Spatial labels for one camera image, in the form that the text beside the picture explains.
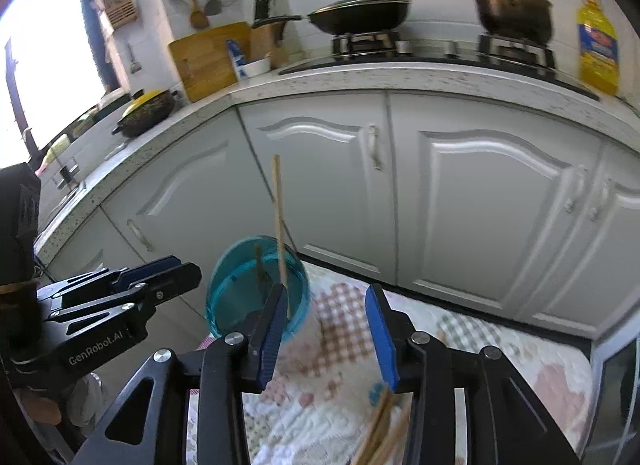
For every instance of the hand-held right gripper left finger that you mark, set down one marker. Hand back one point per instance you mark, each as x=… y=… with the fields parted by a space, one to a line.
x=270 y=340

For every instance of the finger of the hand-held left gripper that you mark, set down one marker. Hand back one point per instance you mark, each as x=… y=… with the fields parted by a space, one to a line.
x=175 y=280
x=150 y=267

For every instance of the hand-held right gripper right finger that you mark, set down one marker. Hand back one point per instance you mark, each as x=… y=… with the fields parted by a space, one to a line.
x=382 y=340

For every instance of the blue transparent cup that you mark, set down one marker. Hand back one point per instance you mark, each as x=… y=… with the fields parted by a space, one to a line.
x=235 y=295

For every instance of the light wooden chopstick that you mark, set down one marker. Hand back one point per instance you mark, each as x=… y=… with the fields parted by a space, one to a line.
x=382 y=432
x=259 y=262
x=397 y=437
x=278 y=205
x=372 y=425

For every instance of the person's left hand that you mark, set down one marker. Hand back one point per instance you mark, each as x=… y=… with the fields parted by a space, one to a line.
x=45 y=410

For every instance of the white cabinet door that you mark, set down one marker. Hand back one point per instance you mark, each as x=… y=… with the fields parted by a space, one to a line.
x=85 y=240
x=615 y=265
x=320 y=185
x=490 y=205
x=200 y=185

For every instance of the quilted patchwork mat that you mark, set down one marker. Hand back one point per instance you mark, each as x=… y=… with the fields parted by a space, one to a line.
x=340 y=410

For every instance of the black casserole with yellow lid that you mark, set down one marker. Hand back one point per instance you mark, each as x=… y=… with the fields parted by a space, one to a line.
x=145 y=115

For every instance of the hanging steel peeler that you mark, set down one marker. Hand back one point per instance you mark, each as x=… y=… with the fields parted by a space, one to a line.
x=134 y=60

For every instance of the wooden cutting board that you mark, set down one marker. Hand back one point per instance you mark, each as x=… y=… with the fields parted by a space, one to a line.
x=210 y=65

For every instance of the blue white packet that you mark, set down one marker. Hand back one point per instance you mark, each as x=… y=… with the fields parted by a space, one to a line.
x=235 y=55

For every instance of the dark glass door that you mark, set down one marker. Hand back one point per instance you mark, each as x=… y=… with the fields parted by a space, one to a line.
x=617 y=395

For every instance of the kitchen window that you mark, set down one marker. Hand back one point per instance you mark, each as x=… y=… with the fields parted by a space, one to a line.
x=45 y=45

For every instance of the wooden knife block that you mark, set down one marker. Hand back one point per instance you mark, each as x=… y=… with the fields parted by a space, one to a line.
x=262 y=42

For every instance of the black glass gas stove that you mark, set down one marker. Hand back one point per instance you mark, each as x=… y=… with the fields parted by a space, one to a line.
x=380 y=61

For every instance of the silver stove knob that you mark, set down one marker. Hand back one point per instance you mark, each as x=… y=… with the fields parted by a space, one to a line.
x=403 y=48
x=451 y=49

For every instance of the black burner grate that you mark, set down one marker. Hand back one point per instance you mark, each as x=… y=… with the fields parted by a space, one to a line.
x=365 y=42
x=520 y=52

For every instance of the black wok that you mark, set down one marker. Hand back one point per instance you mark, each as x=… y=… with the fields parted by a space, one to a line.
x=360 y=22

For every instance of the glass wok lid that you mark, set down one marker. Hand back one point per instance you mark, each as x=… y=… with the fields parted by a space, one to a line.
x=357 y=1

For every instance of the dark stockpot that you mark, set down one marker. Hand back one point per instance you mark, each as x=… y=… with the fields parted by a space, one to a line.
x=515 y=20

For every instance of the yellow cooking oil bottle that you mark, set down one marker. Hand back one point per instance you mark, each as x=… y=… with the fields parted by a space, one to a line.
x=597 y=55

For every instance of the wooden wall utensil holder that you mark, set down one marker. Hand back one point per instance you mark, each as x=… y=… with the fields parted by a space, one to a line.
x=122 y=12

